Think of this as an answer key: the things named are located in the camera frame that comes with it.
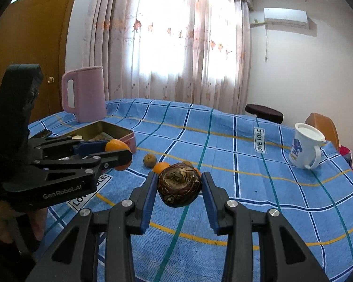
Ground pink electric kettle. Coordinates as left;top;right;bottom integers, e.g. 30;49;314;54
61;66;107;123

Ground white blue floral mug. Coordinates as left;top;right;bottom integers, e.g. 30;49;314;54
289;123;326;170

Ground small brown kiwi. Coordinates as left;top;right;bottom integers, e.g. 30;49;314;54
182;161;193;167
143;153;157;169

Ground sheer floral curtain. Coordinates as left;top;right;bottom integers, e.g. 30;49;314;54
81;0;253;114

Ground dark round stool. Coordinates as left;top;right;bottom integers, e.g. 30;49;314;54
245;104;284;124

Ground pink metal tin box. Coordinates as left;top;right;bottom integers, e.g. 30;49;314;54
60;120;136;153

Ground white wall air conditioner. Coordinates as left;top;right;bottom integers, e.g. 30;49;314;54
264;8;309;29

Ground cut round yam piece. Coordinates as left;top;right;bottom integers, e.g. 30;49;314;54
72;135;83;140

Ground blue plaid tablecloth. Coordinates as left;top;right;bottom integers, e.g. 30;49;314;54
38;99;353;281

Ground person left hand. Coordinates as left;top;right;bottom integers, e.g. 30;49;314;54
0;201;48;244

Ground orange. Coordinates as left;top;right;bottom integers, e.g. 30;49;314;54
194;167;201;177
152;162;170;175
104;138;133;171

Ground wooden door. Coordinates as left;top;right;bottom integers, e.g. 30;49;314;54
0;0;74;121

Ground brass door knob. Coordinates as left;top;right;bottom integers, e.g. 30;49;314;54
48;76;55;84

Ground dark mangosteen front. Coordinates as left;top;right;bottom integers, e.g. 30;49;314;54
157;163;203;208

